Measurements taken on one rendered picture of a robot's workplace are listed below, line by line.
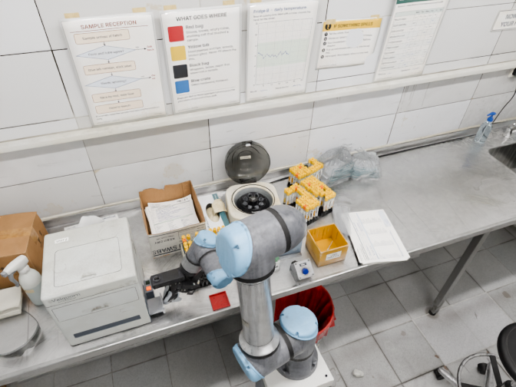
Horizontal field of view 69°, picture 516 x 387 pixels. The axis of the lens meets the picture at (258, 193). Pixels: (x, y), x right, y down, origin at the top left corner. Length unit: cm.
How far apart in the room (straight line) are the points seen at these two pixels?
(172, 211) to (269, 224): 97
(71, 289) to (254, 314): 59
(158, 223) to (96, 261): 47
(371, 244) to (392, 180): 52
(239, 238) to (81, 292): 64
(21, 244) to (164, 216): 55
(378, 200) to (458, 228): 38
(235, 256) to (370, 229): 109
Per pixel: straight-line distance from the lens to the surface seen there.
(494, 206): 225
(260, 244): 84
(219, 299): 153
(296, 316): 120
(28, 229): 173
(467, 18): 222
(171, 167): 181
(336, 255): 163
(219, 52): 157
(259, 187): 179
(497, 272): 322
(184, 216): 175
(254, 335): 107
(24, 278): 159
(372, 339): 254
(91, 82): 155
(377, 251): 175
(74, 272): 134
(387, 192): 207
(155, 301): 152
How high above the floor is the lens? 217
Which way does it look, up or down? 42 degrees down
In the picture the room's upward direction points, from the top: 2 degrees clockwise
